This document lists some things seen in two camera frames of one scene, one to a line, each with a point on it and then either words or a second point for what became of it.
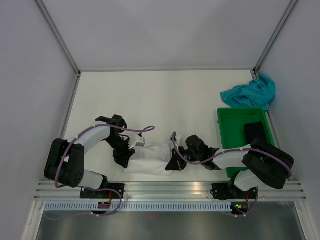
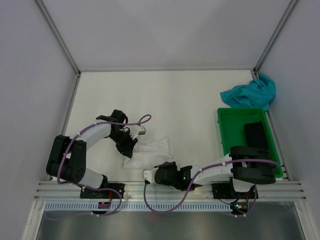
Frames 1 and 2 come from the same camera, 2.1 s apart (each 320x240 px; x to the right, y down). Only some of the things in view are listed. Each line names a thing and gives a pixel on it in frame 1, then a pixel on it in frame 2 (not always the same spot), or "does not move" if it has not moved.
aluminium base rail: (160, 190) does not move
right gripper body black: (187, 155) → (170, 166)
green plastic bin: (231, 122) does not move
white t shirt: (151, 159) does not move
